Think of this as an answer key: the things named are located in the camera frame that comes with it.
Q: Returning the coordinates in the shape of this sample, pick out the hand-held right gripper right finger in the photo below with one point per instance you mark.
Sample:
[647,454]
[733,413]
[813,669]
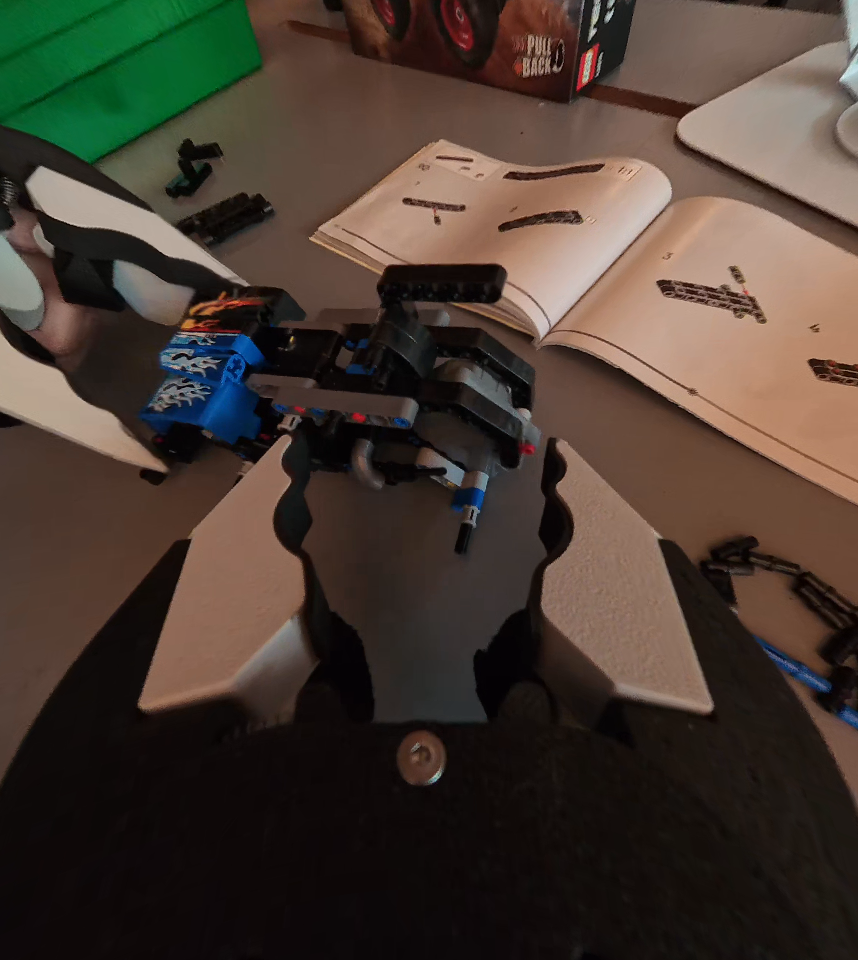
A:
[616,600]

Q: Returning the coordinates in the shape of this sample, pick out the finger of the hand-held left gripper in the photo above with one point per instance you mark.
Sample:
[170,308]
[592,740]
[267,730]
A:
[121,217]
[23,375]

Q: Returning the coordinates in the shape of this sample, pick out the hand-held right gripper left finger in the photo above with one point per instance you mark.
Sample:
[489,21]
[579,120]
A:
[233,600]

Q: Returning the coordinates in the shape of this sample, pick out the lego truck model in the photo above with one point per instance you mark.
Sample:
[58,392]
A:
[339,390]

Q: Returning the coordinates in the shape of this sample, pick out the black lego liftarm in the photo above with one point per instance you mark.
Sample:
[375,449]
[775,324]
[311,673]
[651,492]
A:
[444,283]

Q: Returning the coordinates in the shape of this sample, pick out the instruction booklet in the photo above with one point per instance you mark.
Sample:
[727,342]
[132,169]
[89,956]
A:
[601,247]

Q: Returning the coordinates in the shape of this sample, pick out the group of black lego beams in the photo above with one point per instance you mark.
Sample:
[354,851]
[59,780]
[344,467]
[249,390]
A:
[226,214]

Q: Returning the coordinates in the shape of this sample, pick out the lego set box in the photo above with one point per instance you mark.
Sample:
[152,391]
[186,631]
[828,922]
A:
[474,45]

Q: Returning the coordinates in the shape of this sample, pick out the person's left hand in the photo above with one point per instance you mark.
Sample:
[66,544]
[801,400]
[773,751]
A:
[61,330]

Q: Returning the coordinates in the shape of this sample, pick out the green plastic bin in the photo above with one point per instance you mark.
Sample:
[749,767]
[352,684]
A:
[98,67]

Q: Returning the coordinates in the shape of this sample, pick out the white wooden book stand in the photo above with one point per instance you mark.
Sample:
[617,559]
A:
[774,127]

